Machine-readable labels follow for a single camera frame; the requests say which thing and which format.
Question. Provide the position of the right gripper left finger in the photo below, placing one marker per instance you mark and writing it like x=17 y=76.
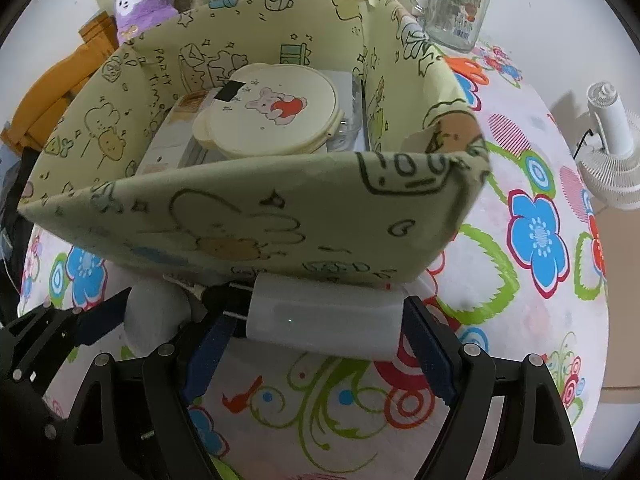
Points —
x=174 y=375

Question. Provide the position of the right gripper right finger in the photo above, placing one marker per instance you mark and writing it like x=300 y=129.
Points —
x=534 y=438

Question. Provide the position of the white 45W power adapter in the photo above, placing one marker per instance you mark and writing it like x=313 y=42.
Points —
x=358 y=322

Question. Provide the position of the green perforated plastic case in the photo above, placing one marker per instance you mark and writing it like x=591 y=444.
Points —
x=225 y=472

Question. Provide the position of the orange handled scissors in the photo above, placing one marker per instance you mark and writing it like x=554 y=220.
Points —
x=468 y=68

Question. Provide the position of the purple plush toy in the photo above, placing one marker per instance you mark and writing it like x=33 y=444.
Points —
x=134 y=17

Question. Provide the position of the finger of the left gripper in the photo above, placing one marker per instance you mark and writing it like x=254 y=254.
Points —
x=219 y=313
x=94 y=324

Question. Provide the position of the floral tablecloth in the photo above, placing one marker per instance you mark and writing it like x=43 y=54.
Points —
x=524 y=273

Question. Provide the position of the white floor fan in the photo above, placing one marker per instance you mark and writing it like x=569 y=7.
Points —
x=611 y=170

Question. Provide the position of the white rounded earbuds case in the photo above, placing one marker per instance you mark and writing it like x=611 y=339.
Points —
x=154 y=312

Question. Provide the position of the glass mason jar mug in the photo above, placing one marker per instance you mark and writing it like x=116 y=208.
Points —
x=454 y=24

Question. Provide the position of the round cream bear case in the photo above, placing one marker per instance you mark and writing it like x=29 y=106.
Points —
x=270 y=110

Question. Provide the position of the wooden chair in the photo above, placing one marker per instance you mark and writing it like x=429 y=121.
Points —
x=46 y=102

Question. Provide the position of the green cartoon storage box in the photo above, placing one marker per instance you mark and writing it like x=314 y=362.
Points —
x=379 y=216

